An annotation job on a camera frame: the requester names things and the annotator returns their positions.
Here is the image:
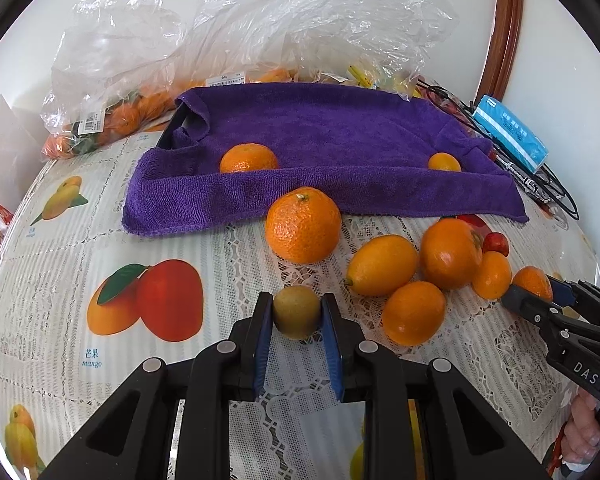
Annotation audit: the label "large clear plastic bag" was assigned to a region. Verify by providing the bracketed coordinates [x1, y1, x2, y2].
[190, 0, 460, 92]

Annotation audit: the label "large orange mandarin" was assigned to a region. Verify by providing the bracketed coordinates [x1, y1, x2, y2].
[265, 186, 342, 264]

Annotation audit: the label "mandarin with green stem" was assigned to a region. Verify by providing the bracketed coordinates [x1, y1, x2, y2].
[419, 218, 484, 292]

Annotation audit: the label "blue tissue pack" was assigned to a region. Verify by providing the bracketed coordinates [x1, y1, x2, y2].
[472, 94, 550, 171]

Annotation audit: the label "green-brown kiwi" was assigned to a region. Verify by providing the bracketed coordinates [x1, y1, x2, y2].
[272, 285, 323, 341]

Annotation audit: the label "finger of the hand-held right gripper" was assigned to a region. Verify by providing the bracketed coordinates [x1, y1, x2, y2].
[547, 275, 600, 331]
[500, 284, 573, 343]

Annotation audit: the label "small yellow-orange kumquat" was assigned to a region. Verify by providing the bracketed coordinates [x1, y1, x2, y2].
[428, 152, 462, 173]

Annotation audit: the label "small orange kumquat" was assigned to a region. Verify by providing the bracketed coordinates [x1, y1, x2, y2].
[510, 266, 554, 303]
[472, 250, 513, 301]

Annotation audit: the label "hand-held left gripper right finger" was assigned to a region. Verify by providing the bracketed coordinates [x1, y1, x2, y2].
[320, 294, 550, 480]

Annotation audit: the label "oval orange kumquat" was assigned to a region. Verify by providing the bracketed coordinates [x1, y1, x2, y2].
[344, 234, 419, 297]

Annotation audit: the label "person's right hand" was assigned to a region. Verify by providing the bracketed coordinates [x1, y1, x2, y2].
[562, 390, 600, 466]

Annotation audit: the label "black cables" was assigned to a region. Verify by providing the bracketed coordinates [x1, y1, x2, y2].
[415, 77, 580, 221]

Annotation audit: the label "purple towel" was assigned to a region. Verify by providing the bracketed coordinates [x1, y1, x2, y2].
[121, 82, 530, 237]

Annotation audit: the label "black white patterned bundle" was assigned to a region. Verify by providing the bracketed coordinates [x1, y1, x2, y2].
[494, 152, 555, 203]

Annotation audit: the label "yellow packet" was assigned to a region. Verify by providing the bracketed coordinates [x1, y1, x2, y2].
[345, 64, 425, 98]

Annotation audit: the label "white plastic bag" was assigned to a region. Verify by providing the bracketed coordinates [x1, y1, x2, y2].
[0, 92, 46, 201]

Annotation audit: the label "round orange kumquat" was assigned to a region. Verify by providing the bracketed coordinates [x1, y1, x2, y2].
[382, 280, 447, 347]

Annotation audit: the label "brown wooden frame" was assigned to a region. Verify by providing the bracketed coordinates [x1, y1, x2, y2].
[477, 0, 525, 106]

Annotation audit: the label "small red fruit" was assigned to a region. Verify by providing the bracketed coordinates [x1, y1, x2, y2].
[482, 232, 510, 257]

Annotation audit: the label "clear bag of mandarins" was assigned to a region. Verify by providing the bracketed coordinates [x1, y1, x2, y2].
[40, 0, 188, 161]

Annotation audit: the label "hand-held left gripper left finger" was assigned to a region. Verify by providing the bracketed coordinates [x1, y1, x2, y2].
[40, 291, 275, 480]

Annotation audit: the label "black tray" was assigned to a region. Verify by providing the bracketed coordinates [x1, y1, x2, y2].
[155, 99, 208, 153]

